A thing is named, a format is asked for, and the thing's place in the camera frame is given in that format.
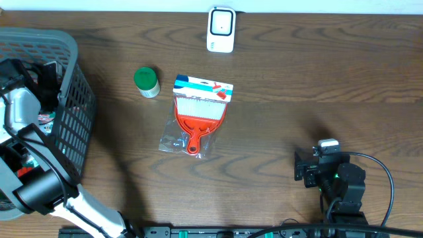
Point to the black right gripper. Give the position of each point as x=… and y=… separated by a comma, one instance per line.
x=298, y=166

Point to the red dustpan brush package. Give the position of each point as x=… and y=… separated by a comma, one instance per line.
x=198, y=110

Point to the green lid white jar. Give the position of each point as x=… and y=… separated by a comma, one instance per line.
x=147, y=82

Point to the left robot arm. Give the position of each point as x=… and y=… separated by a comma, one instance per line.
x=35, y=175

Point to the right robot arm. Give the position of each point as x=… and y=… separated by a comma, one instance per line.
x=342, y=184

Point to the white barcode scanner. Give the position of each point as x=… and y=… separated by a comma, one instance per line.
x=221, y=30

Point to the grey plastic mesh basket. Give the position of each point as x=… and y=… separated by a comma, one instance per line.
x=75, y=114

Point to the green grip gloves package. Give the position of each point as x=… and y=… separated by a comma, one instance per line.
x=46, y=122

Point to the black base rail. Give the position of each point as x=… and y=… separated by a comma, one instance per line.
x=242, y=232

